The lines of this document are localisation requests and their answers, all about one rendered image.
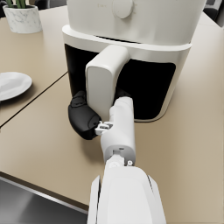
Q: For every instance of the potted plant marble pot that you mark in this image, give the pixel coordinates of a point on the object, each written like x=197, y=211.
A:
x=23, y=18

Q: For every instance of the pale air fryer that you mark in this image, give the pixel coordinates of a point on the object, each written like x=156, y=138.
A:
x=137, y=38

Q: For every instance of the white plate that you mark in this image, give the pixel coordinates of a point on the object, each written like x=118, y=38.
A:
x=11, y=84

